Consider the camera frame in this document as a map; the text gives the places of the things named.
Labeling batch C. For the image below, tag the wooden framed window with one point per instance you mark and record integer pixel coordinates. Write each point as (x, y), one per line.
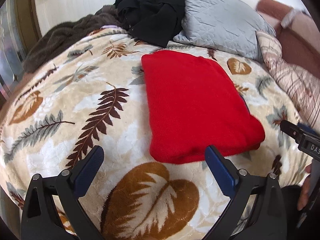
(19, 32)

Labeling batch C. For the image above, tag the red and blue knit sweater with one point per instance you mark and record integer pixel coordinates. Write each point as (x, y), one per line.
(194, 104)

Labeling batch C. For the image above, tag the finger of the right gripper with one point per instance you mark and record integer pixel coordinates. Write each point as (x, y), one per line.
(291, 130)
(306, 128)

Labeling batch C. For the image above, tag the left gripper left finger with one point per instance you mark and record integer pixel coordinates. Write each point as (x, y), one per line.
(40, 218)

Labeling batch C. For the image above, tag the brown upholstered headboard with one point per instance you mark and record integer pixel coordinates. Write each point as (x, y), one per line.
(296, 31)

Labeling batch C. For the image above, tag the dark brown fleece blanket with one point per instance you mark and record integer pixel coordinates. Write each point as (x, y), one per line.
(65, 34)

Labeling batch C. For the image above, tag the person's right hand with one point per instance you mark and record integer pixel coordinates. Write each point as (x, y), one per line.
(304, 194)

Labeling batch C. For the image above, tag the black garment pile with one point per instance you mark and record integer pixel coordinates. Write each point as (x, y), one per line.
(153, 21)

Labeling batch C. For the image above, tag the beige patterned pillow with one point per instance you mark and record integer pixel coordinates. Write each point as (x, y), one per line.
(299, 84)

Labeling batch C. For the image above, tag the grey quilted pillow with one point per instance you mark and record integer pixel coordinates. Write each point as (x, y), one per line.
(225, 25)

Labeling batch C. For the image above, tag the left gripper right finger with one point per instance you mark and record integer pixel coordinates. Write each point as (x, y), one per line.
(256, 207)

